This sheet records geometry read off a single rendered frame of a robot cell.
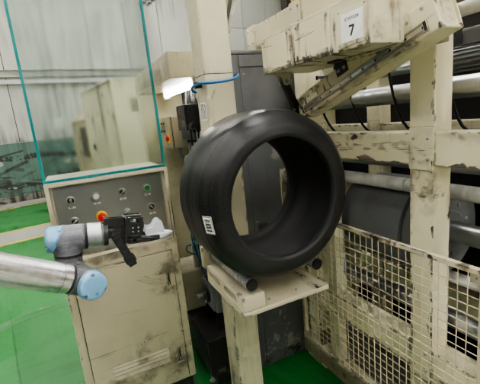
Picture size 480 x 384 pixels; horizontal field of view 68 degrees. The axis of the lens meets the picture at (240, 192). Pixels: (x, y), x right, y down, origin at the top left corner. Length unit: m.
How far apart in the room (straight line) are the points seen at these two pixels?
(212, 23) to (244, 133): 0.59
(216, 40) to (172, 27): 10.10
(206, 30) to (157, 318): 1.41
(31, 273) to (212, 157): 0.57
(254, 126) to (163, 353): 1.40
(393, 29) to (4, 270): 1.18
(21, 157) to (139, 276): 8.37
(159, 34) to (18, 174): 5.34
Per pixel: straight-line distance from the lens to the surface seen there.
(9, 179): 10.10
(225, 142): 1.12
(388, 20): 1.20
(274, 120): 1.18
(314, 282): 1.49
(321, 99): 1.50
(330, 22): 1.27
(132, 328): 2.01
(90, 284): 1.01
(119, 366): 2.10
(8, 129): 10.14
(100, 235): 1.12
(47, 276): 0.99
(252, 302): 1.30
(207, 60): 1.53
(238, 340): 1.83
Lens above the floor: 1.47
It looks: 12 degrees down
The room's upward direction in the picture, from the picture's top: 6 degrees counter-clockwise
